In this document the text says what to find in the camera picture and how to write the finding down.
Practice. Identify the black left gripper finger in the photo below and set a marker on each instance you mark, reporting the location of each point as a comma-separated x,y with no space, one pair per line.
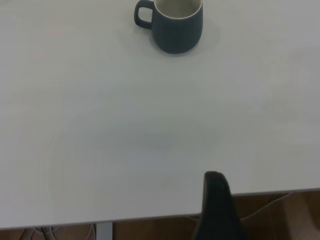
220,215

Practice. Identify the dark grey ceramic mug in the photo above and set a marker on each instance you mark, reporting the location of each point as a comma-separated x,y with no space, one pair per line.
175,35

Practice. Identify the white metal table leg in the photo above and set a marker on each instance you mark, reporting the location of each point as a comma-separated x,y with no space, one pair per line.
104,232

